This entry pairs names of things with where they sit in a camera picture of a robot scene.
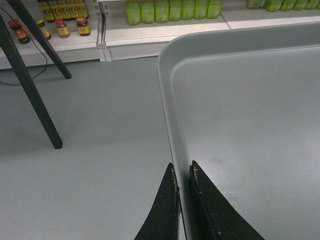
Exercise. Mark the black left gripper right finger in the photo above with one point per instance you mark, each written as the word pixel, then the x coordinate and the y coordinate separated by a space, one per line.
pixel 214 218

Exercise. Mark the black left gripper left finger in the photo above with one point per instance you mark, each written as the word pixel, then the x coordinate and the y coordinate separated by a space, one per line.
pixel 162 222

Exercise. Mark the grey rectangular serving tray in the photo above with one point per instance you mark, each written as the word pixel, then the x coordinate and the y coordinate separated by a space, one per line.
pixel 244 104

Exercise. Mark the green bottle row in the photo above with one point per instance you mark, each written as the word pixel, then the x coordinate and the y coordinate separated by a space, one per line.
pixel 163 11

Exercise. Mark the red lid sauce jar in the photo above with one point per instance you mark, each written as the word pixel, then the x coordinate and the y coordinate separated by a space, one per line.
pixel 62 29
pixel 83 26

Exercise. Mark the white shelf upright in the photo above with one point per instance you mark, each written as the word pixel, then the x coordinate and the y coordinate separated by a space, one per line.
pixel 102 12

